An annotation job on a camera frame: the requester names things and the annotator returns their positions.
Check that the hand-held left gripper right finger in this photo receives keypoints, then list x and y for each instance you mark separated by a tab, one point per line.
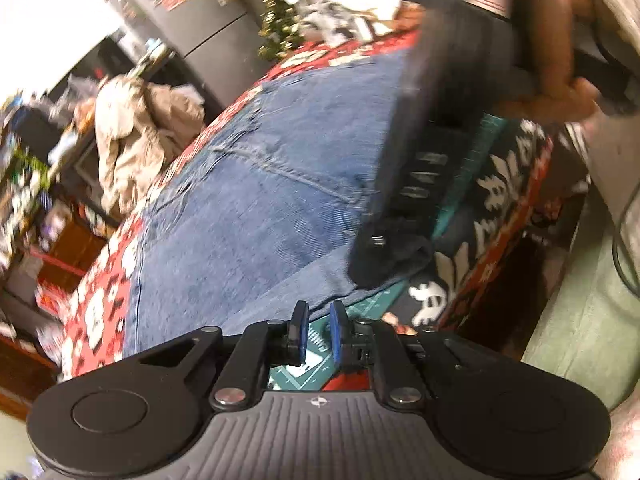
336	332

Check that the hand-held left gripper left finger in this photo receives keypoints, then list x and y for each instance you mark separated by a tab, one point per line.
300	332

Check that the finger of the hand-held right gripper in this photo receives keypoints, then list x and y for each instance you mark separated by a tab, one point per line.
390	255

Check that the blue denim jeans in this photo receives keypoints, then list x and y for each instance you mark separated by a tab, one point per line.
275	160

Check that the person's right hand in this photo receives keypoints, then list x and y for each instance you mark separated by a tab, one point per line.
550	25

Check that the green cutting mat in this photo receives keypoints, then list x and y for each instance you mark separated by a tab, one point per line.
385	297

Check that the red patterned blanket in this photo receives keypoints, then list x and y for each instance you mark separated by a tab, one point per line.
525	195

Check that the small Christmas tree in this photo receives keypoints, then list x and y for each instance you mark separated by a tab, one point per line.
280	25

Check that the grey refrigerator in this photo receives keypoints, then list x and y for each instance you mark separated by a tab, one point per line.
200	20

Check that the beige coat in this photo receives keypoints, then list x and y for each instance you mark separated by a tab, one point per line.
135	135

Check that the pink fluffy robe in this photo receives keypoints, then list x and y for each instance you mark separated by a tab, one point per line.
622	445

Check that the cluttered shelf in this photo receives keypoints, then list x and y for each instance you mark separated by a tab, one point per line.
25	185

